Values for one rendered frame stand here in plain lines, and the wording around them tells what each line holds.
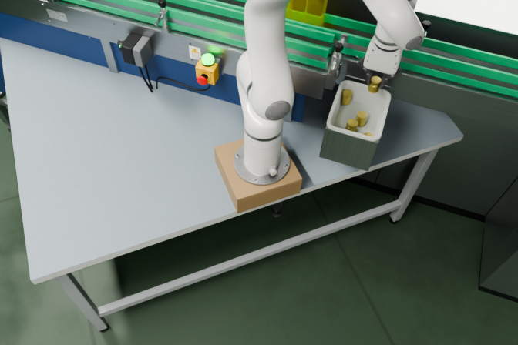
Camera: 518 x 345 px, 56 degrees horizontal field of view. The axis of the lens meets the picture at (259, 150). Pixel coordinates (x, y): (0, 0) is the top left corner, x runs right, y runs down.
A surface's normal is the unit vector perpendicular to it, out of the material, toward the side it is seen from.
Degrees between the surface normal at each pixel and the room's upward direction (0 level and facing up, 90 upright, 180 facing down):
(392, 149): 0
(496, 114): 90
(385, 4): 55
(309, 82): 90
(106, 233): 0
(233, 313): 0
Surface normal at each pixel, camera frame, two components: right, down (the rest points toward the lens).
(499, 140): -0.33, 0.76
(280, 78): 0.40, 0.34
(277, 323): 0.03, -0.59
